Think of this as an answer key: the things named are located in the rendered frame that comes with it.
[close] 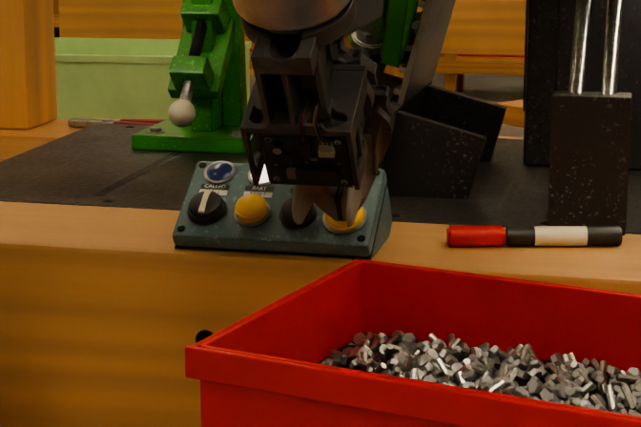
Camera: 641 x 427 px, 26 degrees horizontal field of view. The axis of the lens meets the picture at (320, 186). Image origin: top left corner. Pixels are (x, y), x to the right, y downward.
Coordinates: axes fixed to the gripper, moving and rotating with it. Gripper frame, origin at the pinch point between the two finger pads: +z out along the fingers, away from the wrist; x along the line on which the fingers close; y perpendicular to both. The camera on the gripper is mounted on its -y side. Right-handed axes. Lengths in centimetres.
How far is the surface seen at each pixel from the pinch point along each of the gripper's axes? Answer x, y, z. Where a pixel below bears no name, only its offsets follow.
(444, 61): -91, -538, 463
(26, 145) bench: -48, -37, 34
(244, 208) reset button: -7.3, 0.6, 0.9
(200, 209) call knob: -10.5, 1.0, 0.8
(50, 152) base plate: -38, -26, 24
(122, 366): -16.7, 8.8, 10.4
